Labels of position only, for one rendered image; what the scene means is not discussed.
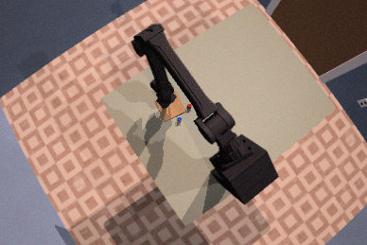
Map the orange mat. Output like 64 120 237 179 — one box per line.
155 91 186 121

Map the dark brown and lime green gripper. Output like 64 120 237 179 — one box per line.
156 93 177 109

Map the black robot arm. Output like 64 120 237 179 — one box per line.
131 24 254 170

